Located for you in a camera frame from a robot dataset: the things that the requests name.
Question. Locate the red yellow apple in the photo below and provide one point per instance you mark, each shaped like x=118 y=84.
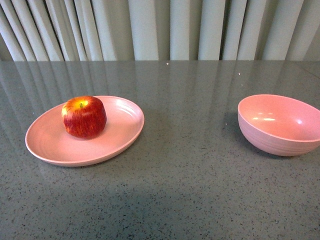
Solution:
x=84 y=117

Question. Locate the pink bowl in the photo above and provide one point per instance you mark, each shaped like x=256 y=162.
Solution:
x=279 y=125

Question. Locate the pink round plate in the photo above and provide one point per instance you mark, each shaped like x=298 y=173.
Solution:
x=47 y=139

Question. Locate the white pleated curtain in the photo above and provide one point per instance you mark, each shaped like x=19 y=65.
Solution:
x=143 y=30

